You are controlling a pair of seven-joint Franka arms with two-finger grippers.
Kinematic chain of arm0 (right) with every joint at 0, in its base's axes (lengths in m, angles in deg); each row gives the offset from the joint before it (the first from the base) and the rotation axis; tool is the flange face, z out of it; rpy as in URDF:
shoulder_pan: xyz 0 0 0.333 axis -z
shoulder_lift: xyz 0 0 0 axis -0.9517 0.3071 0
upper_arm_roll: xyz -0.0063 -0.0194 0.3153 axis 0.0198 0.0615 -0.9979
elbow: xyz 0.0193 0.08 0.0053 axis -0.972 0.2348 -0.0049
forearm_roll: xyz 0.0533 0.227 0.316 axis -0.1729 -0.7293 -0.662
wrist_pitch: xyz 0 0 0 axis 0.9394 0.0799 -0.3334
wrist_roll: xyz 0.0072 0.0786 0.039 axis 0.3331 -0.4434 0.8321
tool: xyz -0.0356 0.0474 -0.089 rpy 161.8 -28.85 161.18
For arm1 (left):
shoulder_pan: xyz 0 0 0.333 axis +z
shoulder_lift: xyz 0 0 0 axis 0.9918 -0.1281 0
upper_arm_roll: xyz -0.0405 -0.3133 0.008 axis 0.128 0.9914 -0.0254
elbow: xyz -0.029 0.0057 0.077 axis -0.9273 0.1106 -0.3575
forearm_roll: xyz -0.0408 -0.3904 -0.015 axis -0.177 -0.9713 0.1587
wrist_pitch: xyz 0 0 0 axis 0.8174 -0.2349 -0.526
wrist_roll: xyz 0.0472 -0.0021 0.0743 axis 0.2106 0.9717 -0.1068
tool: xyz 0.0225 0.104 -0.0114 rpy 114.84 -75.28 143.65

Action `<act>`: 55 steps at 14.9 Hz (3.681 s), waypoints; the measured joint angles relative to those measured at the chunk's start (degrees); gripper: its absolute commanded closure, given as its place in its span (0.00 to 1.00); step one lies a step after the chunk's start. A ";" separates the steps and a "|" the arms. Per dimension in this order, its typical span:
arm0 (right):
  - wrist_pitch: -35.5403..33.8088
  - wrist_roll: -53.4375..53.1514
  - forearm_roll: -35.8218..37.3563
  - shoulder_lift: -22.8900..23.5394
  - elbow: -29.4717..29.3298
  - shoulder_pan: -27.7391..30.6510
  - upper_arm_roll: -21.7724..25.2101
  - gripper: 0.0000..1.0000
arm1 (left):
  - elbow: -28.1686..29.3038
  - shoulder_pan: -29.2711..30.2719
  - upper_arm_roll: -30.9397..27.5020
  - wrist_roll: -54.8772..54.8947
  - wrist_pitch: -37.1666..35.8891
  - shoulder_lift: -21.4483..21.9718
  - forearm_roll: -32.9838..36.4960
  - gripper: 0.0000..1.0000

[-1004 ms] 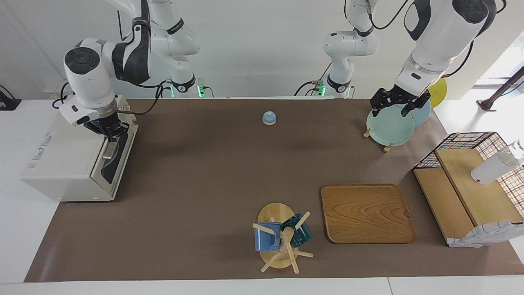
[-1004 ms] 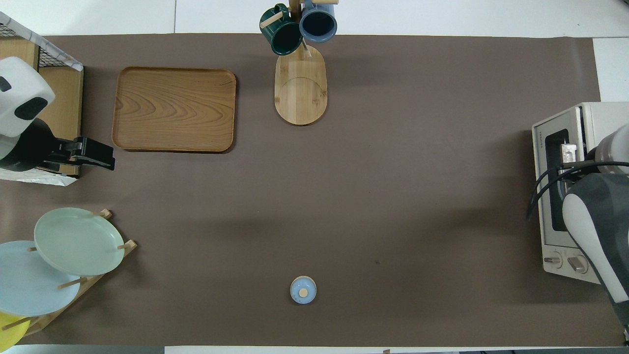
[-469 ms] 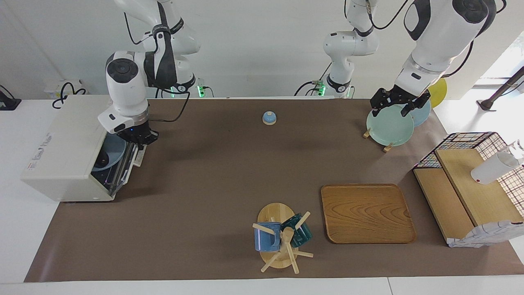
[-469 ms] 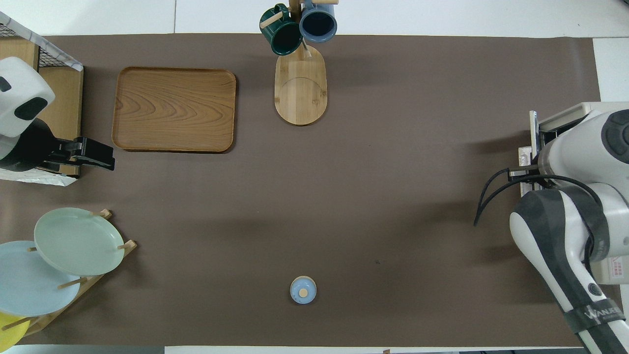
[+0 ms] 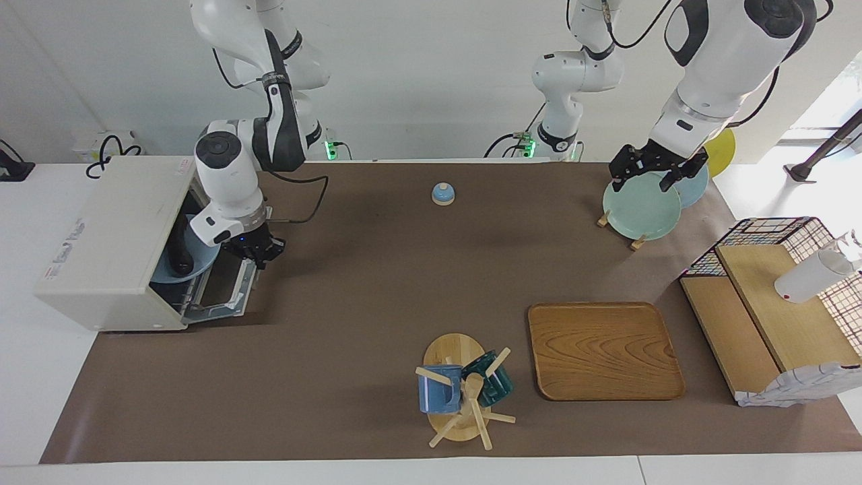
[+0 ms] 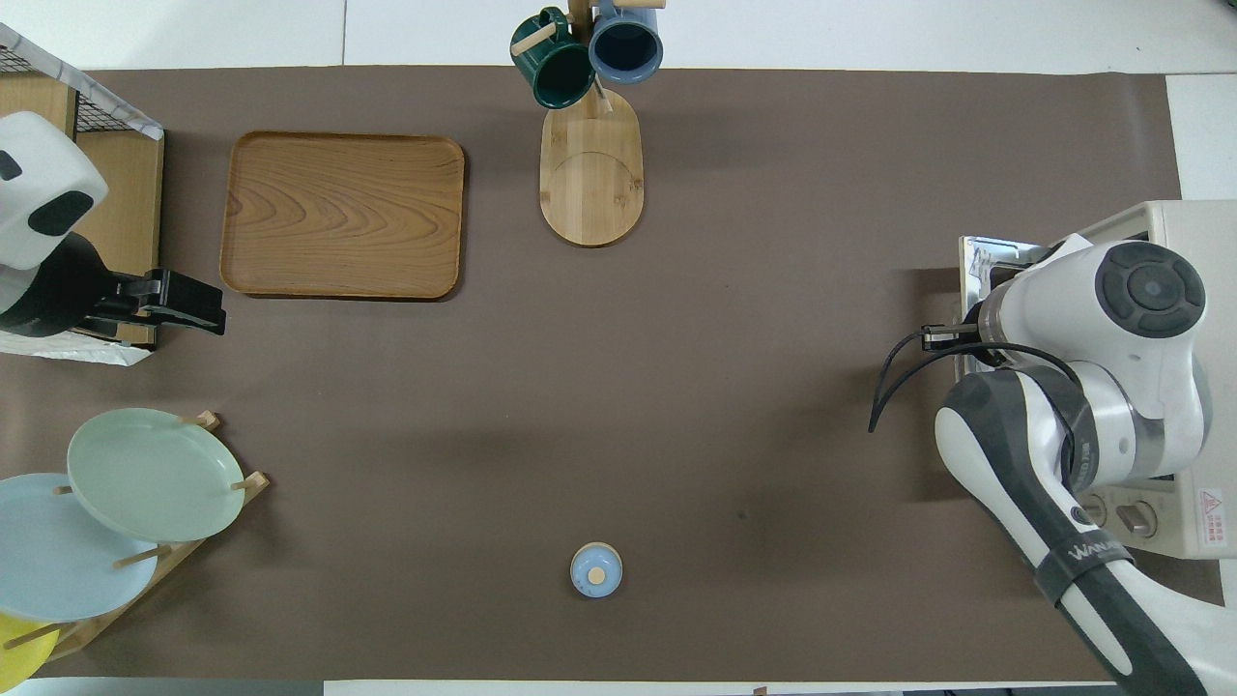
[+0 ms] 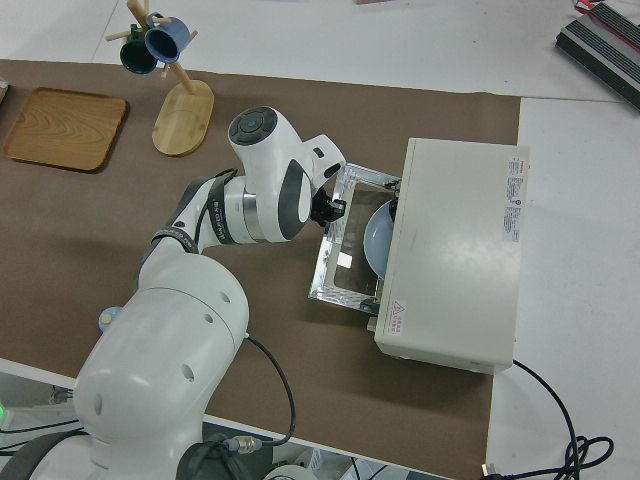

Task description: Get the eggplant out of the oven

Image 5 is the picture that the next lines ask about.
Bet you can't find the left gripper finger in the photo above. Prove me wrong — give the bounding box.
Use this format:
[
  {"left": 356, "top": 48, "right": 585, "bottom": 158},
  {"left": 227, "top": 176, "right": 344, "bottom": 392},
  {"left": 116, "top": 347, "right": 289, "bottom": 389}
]
[
  {"left": 609, "top": 144, "right": 641, "bottom": 197},
  {"left": 660, "top": 150, "right": 709, "bottom": 196}
]

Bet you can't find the glass oven door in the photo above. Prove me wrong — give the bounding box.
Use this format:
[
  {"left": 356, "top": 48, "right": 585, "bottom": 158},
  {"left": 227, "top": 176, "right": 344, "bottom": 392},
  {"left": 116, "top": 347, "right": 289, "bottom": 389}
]
[{"left": 180, "top": 258, "right": 261, "bottom": 325}]

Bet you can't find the blue round plate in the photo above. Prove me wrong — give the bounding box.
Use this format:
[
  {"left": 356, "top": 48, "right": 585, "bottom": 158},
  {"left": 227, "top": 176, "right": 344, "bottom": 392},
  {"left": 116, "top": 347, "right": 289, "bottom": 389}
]
[{"left": 150, "top": 216, "right": 220, "bottom": 284}]

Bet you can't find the white toaster oven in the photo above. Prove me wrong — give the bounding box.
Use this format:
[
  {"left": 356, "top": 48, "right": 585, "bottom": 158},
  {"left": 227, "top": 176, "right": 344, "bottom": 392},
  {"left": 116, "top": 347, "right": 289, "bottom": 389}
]
[{"left": 34, "top": 156, "right": 216, "bottom": 332}]

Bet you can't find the pale blue racked plate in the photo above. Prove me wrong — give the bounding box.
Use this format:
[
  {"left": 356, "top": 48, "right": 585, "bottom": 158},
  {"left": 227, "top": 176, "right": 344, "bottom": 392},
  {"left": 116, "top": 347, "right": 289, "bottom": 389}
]
[{"left": 673, "top": 165, "right": 710, "bottom": 209}]

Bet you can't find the yellow plate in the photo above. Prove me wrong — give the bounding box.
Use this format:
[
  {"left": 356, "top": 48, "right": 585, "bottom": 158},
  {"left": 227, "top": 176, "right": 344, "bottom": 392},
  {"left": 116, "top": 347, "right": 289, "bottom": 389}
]
[{"left": 704, "top": 128, "right": 737, "bottom": 179}]

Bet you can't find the light green plate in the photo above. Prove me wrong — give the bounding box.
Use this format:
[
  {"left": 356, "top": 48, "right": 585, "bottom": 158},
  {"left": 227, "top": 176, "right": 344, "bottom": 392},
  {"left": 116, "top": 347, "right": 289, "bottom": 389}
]
[{"left": 602, "top": 172, "right": 682, "bottom": 241}]

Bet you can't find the wooden plate rack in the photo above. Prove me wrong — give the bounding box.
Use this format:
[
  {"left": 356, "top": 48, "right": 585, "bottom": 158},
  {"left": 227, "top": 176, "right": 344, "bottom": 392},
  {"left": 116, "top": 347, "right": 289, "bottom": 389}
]
[{"left": 596, "top": 210, "right": 649, "bottom": 252}]

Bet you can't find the brown table mat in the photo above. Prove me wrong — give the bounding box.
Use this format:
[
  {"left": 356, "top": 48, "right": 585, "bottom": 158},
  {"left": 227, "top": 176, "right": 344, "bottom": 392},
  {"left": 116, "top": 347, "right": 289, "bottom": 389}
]
[{"left": 39, "top": 160, "right": 862, "bottom": 465}]

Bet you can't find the black stand pole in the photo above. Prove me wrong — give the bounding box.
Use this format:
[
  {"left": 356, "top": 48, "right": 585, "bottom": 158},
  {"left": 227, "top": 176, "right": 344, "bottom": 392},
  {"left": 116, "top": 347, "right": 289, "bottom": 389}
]
[{"left": 785, "top": 108, "right": 862, "bottom": 183}]

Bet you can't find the white spray bottle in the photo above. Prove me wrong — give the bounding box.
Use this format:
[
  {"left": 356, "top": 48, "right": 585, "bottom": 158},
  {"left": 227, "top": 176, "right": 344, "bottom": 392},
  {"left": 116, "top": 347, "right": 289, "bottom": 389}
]
[{"left": 774, "top": 230, "right": 862, "bottom": 304}]

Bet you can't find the wooden shelf unit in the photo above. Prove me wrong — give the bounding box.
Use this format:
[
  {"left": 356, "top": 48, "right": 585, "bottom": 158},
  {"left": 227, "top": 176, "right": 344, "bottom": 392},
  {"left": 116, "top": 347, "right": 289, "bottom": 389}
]
[{"left": 679, "top": 244, "right": 862, "bottom": 405}]

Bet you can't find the wooden serving tray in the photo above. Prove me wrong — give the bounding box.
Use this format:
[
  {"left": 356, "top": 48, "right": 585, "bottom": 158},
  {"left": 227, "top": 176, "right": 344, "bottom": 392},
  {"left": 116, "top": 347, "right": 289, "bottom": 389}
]
[{"left": 527, "top": 302, "right": 686, "bottom": 402}]

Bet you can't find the white power outlet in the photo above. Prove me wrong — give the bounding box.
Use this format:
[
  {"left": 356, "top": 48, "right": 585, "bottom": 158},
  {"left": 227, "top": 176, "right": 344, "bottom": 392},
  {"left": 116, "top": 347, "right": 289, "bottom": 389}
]
[{"left": 73, "top": 130, "right": 139, "bottom": 162}]

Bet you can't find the wooden mug tree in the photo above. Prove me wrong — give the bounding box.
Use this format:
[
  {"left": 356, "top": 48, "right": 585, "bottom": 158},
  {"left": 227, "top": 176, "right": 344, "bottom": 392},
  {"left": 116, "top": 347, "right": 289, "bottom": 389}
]
[{"left": 414, "top": 333, "right": 517, "bottom": 451}]

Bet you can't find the blue mug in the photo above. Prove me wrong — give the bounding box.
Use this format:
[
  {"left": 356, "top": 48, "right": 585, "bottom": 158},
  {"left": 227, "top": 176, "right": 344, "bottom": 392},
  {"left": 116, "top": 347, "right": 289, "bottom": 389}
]
[{"left": 418, "top": 364, "right": 464, "bottom": 414}]

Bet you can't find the white patterned cloth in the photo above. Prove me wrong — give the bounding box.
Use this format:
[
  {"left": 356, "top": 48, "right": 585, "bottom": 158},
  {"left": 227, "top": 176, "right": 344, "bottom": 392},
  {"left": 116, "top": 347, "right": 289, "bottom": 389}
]
[{"left": 735, "top": 362, "right": 862, "bottom": 408}]

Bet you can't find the black device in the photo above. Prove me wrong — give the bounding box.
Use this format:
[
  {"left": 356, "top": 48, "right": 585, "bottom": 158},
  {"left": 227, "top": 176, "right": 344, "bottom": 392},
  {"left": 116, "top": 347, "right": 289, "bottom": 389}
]
[{"left": 0, "top": 139, "right": 36, "bottom": 183}]

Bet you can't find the dark green mug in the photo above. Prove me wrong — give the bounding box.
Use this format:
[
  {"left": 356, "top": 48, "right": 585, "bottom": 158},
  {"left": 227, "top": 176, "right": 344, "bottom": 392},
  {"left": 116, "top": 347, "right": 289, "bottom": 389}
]
[{"left": 461, "top": 350, "right": 515, "bottom": 408}]

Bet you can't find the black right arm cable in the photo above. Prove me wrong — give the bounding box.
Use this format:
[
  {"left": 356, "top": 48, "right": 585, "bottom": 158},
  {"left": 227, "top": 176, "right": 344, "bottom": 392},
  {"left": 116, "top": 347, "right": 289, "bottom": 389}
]
[{"left": 259, "top": 170, "right": 330, "bottom": 224}]

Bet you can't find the black wire basket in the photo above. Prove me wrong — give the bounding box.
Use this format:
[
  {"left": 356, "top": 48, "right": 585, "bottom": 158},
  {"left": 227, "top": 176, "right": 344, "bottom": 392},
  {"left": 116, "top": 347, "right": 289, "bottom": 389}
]
[{"left": 679, "top": 217, "right": 862, "bottom": 337}]

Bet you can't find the black left base cable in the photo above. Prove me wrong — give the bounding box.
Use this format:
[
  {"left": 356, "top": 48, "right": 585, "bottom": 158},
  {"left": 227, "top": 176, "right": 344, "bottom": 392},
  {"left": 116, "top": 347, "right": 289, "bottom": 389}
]
[{"left": 484, "top": 101, "right": 548, "bottom": 159}]

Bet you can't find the black coiled cable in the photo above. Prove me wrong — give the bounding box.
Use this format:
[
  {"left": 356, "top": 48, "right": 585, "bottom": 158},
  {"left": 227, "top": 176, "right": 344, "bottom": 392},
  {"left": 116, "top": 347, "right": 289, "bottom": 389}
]
[{"left": 86, "top": 135, "right": 143, "bottom": 179}]

